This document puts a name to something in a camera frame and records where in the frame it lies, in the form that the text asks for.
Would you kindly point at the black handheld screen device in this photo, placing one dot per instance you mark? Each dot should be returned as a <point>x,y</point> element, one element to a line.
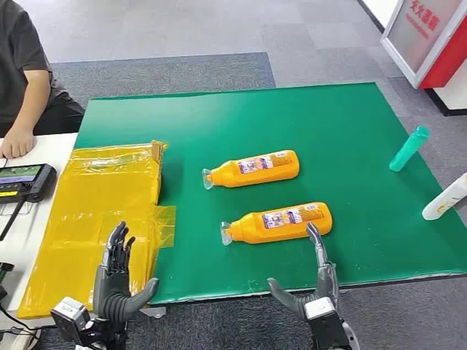
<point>26,181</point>

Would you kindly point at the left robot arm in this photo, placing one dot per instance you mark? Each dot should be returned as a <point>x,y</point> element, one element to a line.
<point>109,336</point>

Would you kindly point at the person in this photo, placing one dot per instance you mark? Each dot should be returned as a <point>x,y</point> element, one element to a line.
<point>18,53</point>

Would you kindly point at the white plastic bottle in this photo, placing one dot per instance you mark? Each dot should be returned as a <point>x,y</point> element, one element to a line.
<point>445,198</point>

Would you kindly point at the metal table bracket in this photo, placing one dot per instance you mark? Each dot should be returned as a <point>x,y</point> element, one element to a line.
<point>155,312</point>

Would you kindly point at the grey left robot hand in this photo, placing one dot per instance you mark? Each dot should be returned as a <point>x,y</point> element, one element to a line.
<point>111,294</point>

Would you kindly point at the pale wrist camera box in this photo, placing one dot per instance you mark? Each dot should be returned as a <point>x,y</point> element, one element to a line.
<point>320,307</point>
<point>69,316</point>

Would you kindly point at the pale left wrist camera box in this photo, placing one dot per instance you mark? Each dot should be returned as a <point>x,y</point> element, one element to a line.
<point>69,316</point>

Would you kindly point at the person's forearm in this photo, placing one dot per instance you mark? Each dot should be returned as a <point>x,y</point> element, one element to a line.
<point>31,104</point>

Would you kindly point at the person's hand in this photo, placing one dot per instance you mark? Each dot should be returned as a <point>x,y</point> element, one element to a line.
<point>16,142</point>

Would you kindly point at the yellow plastic wrapped box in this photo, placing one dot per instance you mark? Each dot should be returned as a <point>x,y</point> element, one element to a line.
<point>91,212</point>

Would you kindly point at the red and white sign board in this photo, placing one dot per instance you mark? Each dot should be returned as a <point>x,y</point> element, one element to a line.
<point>423,34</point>

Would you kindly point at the teal plastic bottle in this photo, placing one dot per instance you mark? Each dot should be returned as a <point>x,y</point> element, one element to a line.
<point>408,149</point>

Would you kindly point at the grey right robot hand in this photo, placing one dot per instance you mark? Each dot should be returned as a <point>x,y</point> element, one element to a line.
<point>326,282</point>

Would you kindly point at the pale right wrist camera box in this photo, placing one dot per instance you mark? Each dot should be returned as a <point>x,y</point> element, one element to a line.
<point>320,307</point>

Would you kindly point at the white side table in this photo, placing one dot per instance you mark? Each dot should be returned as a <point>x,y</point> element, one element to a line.
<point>47,152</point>

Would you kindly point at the orange detergent bottle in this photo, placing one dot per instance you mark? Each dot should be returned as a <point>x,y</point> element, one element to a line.
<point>277,224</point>
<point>252,170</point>

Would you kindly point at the green table mat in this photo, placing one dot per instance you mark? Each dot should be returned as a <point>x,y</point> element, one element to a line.
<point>277,121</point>

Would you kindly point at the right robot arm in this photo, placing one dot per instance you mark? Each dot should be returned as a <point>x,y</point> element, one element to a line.
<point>328,334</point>

